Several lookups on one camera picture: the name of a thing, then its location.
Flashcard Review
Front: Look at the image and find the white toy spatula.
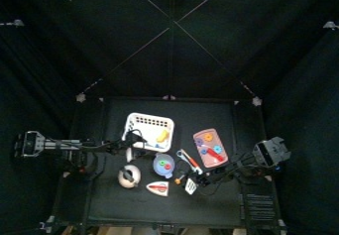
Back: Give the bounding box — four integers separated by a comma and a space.
182, 176, 198, 195

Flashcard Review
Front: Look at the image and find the white plastic basket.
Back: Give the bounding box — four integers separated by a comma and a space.
120, 112, 176, 154

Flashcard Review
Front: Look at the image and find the yellow toy banana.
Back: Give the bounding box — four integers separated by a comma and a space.
154, 129, 172, 145

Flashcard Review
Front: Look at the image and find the blue toy bowl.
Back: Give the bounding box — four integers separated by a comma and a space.
150, 153, 176, 179

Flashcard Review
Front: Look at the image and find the white red toy iron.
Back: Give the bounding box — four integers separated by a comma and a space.
144, 180, 170, 197

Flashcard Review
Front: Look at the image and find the pink toy tray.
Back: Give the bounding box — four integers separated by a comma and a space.
192, 128, 230, 170

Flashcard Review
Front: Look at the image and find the white tape roll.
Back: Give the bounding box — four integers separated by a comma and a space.
116, 164, 142, 189

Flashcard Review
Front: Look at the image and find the thin white brace cord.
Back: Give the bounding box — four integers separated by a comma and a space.
81, 0, 236, 94
122, 0, 257, 98

